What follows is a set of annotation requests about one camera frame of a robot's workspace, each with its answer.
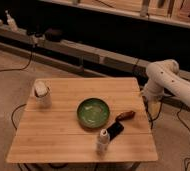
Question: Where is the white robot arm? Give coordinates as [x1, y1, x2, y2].
[142, 59, 190, 108]

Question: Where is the green ceramic bowl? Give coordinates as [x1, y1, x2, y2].
[77, 98, 110, 129]

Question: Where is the wooden table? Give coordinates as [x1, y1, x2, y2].
[6, 77, 158, 163]

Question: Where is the black smartphone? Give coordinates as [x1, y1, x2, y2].
[107, 121, 124, 140]

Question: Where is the white cup with lid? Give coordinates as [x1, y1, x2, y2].
[33, 80, 52, 109]

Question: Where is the small white bottle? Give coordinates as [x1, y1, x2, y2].
[96, 129, 110, 155]

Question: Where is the dark round object on ledge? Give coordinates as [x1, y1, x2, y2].
[45, 28, 63, 42]

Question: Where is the white spray bottle background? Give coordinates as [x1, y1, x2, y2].
[5, 11, 18, 31]

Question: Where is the black cable on floor left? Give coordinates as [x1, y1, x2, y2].
[0, 44, 35, 76]

